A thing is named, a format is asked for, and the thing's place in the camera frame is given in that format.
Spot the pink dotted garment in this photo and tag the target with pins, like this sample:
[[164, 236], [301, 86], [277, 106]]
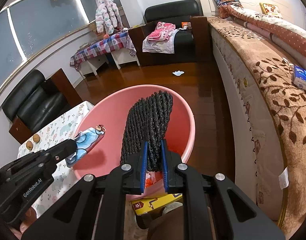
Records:
[[160, 31]]

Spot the side table with checkered cloth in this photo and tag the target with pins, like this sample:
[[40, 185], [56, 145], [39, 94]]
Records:
[[102, 46]]

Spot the black leather armchair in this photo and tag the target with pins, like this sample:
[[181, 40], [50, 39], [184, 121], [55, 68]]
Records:
[[35, 97]]

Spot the yellow flowered pillow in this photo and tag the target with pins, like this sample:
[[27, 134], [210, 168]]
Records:
[[271, 10]]

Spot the orange snack wrapper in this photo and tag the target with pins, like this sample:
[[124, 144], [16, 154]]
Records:
[[150, 180]]

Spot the small orange toy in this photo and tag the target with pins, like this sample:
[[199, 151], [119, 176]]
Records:
[[106, 36]]

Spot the blue patterned snack wrapper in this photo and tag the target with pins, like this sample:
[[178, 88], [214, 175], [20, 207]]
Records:
[[89, 136]]

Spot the brown walnut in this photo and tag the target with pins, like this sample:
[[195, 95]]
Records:
[[36, 138], [29, 145]]

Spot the white bed frame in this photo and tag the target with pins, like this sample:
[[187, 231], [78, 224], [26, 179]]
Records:
[[243, 120]]

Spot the person's left hand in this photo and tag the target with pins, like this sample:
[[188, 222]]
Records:
[[29, 216]]

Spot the floral animal print tablecloth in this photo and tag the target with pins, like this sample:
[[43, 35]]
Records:
[[57, 130]]

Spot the brown wooden side cabinet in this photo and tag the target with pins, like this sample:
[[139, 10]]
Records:
[[65, 85], [19, 130], [139, 45], [200, 37]]

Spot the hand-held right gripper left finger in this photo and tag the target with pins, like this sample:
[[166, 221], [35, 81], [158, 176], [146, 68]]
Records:
[[144, 166]]

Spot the black knitted scouring pad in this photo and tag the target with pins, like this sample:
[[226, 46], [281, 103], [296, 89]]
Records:
[[150, 120]]

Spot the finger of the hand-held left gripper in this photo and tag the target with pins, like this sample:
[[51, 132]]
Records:
[[64, 150]]

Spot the white patterned cloth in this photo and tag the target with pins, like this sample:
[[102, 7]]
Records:
[[158, 46]]

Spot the orange dotted quilt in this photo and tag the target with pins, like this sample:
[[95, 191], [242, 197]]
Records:
[[275, 27]]

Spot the large window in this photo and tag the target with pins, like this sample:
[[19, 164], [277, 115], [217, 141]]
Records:
[[42, 30]]

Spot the colourful patterned pillow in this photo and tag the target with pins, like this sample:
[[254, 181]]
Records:
[[226, 0]]

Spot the pink plastic basin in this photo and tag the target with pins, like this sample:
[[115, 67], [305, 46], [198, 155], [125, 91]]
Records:
[[112, 120]]

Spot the hanging patterned padded jacket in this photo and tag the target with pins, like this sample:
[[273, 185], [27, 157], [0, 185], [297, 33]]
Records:
[[107, 12]]

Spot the yellow cardboard box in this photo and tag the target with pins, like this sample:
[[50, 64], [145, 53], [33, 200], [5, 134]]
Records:
[[158, 202]]

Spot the white paper tag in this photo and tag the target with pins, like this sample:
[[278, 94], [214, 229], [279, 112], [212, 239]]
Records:
[[283, 178]]

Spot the white paper on floor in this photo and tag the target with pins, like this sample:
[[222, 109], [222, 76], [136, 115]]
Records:
[[178, 73]]

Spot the small orange box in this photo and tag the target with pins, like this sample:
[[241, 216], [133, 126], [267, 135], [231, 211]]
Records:
[[186, 25]]

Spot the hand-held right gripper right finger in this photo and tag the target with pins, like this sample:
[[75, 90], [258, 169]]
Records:
[[164, 166]]

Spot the black armchair with clothes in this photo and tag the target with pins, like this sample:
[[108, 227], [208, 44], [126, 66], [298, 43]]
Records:
[[173, 8]]

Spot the blue tissue pack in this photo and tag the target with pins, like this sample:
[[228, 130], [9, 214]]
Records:
[[301, 77]]

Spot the bed with brown floral blanket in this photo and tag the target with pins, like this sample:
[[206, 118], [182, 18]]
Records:
[[275, 85]]

